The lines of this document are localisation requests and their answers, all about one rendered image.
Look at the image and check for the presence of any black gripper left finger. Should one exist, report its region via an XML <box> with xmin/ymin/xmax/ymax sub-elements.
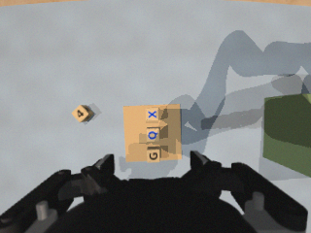
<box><xmin>0</xmin><ymin>154</ymin><xmax>134</xmax><ymax>233</ymax></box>

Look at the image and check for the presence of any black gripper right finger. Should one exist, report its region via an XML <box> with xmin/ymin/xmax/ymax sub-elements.
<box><xmin>166</xmin><ymin>150</ymin><xmax>308</xmax><ymax>233</ymax></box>

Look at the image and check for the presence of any tan letter block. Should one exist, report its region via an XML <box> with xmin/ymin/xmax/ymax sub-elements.
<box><xmin>72</xmin><ymin>105</ymin><xmax>93</xmax><ymax>122</ymax></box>
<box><xmin>146</xmin><ymin>127</ymin><xmax>159</xmax><ymax>142</ymax></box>
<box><xmin>147</xmin><ymin>147</ymin><xmax>160</xmax><ymax>162</ymax></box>
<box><xmin>146</xmin><ymin>108</ymin><xmax>159</xmax><ymax>121</ymax></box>

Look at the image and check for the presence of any tan flat mat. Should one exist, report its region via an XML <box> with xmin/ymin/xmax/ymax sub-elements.
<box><xmin>123</xmin><ymin>104</ymin><xmax>182</xmax><ymax>162</ymax></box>

